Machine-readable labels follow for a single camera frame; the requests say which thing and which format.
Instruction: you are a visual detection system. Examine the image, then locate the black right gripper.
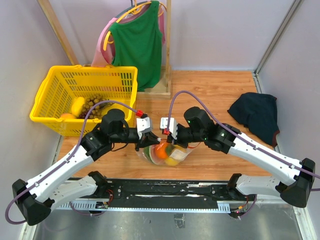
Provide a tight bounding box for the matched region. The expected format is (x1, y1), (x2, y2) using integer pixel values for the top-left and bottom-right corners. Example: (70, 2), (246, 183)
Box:
(166, 123), (206, 149)

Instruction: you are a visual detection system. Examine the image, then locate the watermelon slice toy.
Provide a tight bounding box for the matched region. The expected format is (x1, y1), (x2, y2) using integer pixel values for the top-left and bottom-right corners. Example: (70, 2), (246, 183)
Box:
(142, 146), (156, 165)

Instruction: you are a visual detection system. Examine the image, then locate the orange persimmon toy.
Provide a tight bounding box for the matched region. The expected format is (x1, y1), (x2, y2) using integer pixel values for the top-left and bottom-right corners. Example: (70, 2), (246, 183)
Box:
(154, 142), (169, 160)

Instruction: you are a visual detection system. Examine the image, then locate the clear orange zip bag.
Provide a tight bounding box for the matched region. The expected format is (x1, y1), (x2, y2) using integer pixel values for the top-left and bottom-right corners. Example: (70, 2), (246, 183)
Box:
(136, 140), (200, 166)

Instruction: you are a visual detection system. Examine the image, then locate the green yellow mango toy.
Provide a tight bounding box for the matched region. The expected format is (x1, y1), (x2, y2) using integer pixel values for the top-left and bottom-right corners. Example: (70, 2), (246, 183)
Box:
(165, 144), (176, 156)

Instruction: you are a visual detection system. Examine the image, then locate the yellow lemon toy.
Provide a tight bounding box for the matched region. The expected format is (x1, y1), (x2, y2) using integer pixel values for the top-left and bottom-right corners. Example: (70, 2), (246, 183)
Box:
(164, 157), (180, 166)

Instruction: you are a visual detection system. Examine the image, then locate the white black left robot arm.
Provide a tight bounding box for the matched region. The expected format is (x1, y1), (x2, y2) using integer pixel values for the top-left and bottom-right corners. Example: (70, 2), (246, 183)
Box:
(11, 109), (159, 226)

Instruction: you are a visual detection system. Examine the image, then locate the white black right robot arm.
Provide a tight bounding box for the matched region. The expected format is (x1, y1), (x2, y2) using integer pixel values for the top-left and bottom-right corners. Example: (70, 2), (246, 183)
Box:
(160, 106), (316, 208)

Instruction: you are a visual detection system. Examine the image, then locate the green tank top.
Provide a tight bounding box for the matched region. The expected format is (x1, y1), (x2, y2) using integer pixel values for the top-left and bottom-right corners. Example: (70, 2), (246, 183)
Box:
(109, 0), (163, 92)

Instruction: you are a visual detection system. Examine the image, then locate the wooden clothes rack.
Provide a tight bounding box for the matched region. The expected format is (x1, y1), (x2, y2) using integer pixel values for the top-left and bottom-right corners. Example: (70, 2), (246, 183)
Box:
(38, 0), (172, 99)

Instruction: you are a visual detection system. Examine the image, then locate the green grape bunch toy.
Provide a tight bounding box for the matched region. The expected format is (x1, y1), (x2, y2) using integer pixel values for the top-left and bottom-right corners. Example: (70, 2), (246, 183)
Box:
(82, 95), (110, 119)

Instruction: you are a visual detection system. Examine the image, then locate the dark navy cloth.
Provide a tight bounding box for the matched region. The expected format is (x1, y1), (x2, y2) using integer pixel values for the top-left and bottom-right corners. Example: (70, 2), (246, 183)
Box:
(227, 92), (280, 147)

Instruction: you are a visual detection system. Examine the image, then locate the dark purple grape bunch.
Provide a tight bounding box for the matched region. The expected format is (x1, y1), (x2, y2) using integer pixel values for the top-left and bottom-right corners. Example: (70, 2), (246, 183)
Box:
(78, 111), (91, 119)

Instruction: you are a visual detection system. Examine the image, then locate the peach toy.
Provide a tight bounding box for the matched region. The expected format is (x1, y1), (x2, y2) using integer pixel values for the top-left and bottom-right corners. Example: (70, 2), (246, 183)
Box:
(60, 113), (77, 120)

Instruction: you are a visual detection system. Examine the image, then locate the pink shirt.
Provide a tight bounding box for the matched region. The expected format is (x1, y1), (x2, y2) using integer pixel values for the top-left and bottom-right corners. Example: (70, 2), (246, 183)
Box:
(91, 12), (166, 67)

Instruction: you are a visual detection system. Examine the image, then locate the yellow plastic basket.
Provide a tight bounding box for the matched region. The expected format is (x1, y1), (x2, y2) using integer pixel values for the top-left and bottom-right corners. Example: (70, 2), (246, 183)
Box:
(29, 65), (138, 137)

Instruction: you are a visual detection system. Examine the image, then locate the yellow clothes hanger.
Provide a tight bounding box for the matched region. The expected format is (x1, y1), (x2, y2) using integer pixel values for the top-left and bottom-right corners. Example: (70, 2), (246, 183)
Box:
(103, 0), (167, 52)

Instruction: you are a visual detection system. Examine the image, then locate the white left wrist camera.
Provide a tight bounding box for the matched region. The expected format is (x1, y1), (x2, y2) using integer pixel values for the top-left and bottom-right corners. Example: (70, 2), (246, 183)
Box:
(135, 110), (153, 139)

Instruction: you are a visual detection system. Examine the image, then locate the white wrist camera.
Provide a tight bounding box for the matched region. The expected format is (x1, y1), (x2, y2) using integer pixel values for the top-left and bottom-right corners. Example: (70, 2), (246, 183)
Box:
(135, 110), (153, 139)
(159, 117), (178, 140)

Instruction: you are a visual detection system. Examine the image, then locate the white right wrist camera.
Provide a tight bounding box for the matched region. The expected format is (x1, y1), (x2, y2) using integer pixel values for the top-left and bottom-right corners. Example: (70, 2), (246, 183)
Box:
(159, 117), (178, 140)

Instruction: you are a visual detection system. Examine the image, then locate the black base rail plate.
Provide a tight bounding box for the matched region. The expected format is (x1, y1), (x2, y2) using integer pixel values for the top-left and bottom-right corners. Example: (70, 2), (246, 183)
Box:
(106, 178), (254, 210)

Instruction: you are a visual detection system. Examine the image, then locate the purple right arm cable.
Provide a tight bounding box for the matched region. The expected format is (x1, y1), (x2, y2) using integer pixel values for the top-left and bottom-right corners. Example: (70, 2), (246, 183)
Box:
(166, 90), (320, 217)

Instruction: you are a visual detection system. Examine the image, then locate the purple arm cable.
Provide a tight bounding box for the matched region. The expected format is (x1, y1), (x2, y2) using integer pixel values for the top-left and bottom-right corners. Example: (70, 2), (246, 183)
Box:
(166, 90), (320, 217)
(5, 100), (143, 225)

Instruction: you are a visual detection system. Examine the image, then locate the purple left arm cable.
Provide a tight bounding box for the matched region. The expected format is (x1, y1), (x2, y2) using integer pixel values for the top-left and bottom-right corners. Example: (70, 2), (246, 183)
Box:
(5, 100), (143, 225)

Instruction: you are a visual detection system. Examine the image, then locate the aluminium frame post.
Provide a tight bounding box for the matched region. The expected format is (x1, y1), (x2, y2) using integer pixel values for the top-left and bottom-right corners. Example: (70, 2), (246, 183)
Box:
(253, 0), (304, 76)

